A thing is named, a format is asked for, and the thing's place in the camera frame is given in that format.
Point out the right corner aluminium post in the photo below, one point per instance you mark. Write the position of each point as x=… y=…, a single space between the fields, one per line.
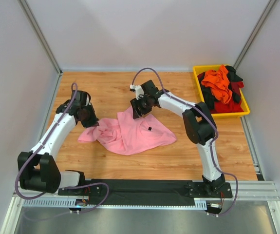
x=254 y=33

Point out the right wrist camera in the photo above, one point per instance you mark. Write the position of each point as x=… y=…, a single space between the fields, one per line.
x=137 y=89

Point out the red t shirt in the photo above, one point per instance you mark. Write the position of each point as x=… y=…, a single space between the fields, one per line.
x=234 y=104

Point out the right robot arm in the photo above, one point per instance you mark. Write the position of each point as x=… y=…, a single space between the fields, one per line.
x=199 y=126

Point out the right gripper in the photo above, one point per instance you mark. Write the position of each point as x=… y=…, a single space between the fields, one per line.
x=137 y=108

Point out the grey slotted cable duct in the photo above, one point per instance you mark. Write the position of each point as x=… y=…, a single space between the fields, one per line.
x=76 y=203

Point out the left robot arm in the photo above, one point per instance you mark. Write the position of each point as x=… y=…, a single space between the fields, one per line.
x=38 y=170

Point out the yellow plastic bin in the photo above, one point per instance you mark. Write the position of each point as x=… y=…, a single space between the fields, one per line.
x=227 y=113

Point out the pink t shirt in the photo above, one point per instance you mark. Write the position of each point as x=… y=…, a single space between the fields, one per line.
x=127 y=136

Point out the left corner aluminium post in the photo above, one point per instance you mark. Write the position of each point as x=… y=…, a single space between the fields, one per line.
x=39 y=34

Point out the corner aluminium post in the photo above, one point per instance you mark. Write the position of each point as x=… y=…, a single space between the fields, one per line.
x=39 y=34
x=254 y=33

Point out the aluminium frame rail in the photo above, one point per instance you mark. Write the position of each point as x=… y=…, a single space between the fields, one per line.
x=247 y=190

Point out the orange t shirt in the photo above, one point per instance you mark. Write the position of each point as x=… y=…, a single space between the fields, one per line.
x=218 y=83

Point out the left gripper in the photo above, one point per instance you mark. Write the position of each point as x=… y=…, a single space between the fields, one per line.
x=90 y=120

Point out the black t shirt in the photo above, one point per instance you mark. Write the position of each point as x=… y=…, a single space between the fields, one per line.
x=221 y=90

